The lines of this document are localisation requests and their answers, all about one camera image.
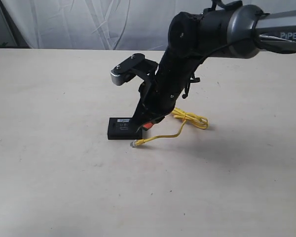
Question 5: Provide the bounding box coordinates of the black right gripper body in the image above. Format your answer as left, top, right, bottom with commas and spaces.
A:
132, 75, 174, 126

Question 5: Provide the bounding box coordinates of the small black electronic box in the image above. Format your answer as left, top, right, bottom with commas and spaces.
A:
107, 117, 143, 140

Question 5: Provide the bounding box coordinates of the yellow ethernet cable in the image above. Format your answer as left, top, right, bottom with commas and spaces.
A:
129, 107, 209, 149

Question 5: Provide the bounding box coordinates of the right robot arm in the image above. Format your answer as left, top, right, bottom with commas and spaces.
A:
131, 0, 296, 130

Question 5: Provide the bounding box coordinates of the white backdrop curtain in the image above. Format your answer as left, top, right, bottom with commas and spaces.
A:
0, 0, 296, 52

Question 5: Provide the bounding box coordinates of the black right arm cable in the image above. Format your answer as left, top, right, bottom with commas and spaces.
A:
180, 41, 237, 99

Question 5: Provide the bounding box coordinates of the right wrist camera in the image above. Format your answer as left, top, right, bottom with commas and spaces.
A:
111, 53, 158, 86

